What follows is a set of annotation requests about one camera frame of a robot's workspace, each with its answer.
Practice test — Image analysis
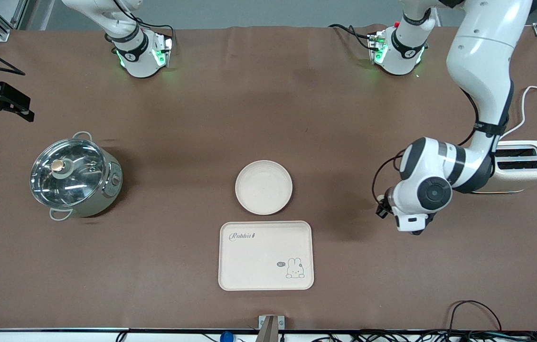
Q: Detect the cream round plate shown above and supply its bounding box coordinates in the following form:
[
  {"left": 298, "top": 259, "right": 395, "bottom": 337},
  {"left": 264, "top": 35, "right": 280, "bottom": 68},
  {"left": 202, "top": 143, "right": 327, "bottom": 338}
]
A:
[{"left": 235, "top": 160, "right": 293, "bottom": 216}]

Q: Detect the glass pot lid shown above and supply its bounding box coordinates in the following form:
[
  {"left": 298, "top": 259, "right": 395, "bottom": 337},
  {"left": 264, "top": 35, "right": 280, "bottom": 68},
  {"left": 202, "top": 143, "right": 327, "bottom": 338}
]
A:
[{"left": 30, "top": 138, "right": 106, "bottom": 208}]

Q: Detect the steel electric cooking pot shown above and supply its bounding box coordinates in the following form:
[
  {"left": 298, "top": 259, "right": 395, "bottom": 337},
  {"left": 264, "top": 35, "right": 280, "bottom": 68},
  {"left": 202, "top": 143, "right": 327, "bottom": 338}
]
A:
[{"left": 30, "top": 132, "right": 123, "bottom": 222}]

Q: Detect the cream rabbit print tray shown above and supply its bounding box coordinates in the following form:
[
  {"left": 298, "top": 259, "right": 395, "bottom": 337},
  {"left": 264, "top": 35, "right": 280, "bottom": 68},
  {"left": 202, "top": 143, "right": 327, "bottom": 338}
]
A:
[{"left": 218, "top": 221, "right": 315, "bottom": 291}]

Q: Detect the brown table cover sheet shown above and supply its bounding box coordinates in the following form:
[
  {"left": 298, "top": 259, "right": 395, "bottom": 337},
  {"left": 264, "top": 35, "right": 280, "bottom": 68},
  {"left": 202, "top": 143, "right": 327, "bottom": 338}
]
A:
[{"left": 0, "top": 25, "right": 537, "bottom": 331}]

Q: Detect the cream two-slot toaster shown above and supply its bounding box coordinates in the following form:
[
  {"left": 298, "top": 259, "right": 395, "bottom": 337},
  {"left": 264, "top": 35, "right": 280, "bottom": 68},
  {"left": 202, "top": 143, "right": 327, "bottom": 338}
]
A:
[{"left": 475, "top": 141, "right": 537, "bottom": 194}]

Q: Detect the black looped cable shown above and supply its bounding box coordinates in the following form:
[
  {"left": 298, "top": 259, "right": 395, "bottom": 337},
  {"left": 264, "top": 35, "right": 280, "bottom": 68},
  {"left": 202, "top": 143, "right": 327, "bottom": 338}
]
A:
[{"left": 448, "top": 300, "right": 503, "bottom": 333}]

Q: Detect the black cable bundle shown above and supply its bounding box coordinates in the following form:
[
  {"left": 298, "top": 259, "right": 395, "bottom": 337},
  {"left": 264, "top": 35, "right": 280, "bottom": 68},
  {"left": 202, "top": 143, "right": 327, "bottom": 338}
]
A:
[{"left": 310, "top": 330, "right": 537, "bottom": 342}]

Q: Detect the black right base cable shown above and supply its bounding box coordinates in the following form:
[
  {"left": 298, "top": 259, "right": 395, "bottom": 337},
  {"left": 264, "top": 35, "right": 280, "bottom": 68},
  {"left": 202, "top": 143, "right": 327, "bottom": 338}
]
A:
[{"left": 133, "top": 18, "right": 176, "bottom": 49}]

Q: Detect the black base cable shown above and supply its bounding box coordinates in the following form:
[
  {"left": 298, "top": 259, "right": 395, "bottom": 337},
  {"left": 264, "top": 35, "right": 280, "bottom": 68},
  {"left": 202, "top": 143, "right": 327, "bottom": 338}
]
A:
[
  {"left": 329, "top": 24, "right": 374, "bottom": 51},
  {"left": 133, "top": 18, "right": 176, "bottom": 49}
]

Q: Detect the grey metal camera bracket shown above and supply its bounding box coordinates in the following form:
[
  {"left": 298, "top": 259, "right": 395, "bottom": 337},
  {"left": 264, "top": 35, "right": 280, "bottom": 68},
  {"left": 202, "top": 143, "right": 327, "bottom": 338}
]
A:
[{"left": 258, "top": 315, "right": 285, "bottom": 342}]

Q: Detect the white toaster power cable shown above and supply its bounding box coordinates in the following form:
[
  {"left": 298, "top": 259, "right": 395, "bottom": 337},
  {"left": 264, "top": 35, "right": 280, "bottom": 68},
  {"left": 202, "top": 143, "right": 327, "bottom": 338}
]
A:
[{"left": 500, "top": 84, "right": 537, "bottom": 141}]

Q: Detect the black left base cable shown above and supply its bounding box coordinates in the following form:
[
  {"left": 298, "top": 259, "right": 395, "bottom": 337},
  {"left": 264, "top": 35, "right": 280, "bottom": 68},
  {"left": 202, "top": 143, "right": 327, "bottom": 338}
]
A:
[{"left": 329, "top": 24, "right": 374, "bottom": 51}]

